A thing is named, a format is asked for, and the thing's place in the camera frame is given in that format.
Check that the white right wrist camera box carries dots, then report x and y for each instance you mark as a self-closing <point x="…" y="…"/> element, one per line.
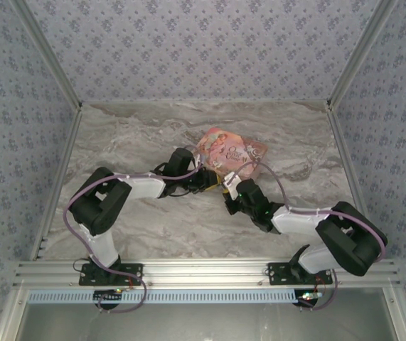
<point x="232" y="180"/>

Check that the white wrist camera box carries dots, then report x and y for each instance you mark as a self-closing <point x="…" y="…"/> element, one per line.
<point x="232" y="180"/>
<point x="200" y="158"/>

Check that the grey metal shelf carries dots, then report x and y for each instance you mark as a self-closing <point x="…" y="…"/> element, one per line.
<point x="202" y="323"/>

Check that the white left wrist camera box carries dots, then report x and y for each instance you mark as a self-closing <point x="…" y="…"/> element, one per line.
<point x="200" y="158"/>

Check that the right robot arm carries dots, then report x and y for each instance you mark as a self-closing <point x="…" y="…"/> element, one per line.
<point x="348" y="241"/>

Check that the pink floral tin box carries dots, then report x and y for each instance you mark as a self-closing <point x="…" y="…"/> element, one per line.
<point x="231" y="152"/>

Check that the long aluminium mounting rail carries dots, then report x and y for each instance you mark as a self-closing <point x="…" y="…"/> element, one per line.
<point x="202" y="271"/>

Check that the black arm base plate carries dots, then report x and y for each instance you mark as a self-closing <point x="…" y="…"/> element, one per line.
<point x="131" y="273"/>
<point x="277" y="275"/>

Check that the small black electronics board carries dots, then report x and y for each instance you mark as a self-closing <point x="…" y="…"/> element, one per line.
<point x="307" y="297"/>
<point x="107" y="297"/>

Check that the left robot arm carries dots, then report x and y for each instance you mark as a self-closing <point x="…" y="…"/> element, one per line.
<point x="96" y="209"/>

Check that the aluminium frame post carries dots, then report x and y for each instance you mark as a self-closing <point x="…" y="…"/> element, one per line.
<point x="360" y="53"/>
<point x="49" y="57"/>

